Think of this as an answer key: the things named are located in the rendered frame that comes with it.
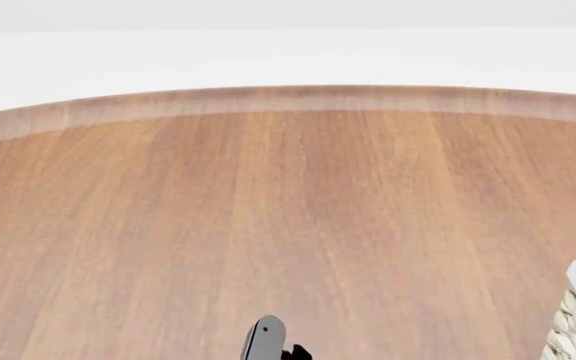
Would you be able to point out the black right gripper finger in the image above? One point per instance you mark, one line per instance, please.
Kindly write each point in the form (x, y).
(298, 353)
(264, 339)

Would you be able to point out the woven straw basket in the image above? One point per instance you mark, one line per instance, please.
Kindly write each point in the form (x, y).
(565, 330)

